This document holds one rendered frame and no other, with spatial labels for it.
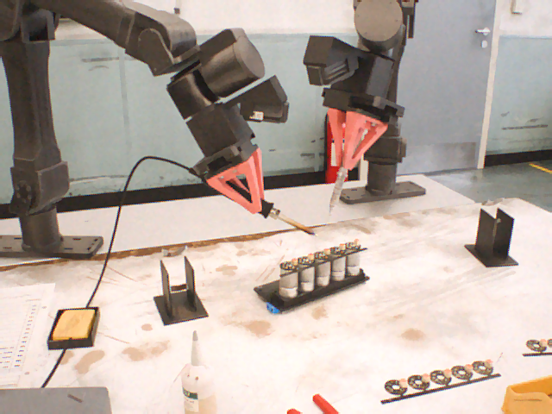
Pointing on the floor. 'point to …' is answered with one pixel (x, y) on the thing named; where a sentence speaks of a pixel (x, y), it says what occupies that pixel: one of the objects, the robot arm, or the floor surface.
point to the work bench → (313, 317)
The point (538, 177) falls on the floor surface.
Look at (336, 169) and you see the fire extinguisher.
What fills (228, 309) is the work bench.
